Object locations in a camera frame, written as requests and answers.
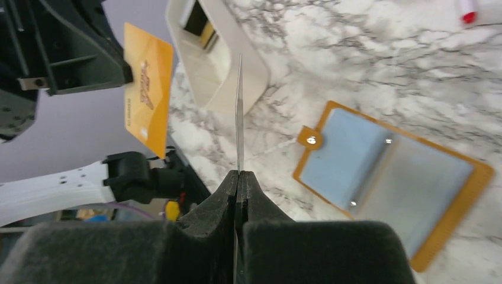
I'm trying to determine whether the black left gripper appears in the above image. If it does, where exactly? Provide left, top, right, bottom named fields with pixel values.
left=1, top=1, right=133, bottom=142

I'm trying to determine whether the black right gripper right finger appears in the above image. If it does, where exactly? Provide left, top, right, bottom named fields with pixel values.
left=236, top=171, right=415, bottom=283

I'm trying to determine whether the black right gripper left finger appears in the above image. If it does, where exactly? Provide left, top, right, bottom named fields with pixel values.
left=1, top=170, right=239, bottom=283

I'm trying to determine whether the gold credit card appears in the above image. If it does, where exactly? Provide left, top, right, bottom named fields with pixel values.
left=124, top=22, right=175, bottom=159
left=235, top=54, right=244, bottom=173

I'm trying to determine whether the yellow leather card holder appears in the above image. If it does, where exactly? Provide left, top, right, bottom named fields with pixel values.
left=293, top=101, right=495, bottom=272

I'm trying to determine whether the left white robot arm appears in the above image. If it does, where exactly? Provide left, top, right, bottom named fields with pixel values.
left=1, top=1, right=185, bottom=225

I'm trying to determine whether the stack of credit cards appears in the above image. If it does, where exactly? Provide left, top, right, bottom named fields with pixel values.
left=179, top=0, right=218, bottom=51

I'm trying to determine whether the white oval plastic tray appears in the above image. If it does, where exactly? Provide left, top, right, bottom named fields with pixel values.
left=165, top=1, right=271, bottom=114

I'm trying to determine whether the red and white marker pen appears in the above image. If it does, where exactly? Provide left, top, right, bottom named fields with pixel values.
left=455, top=0, right=478, bottom=25

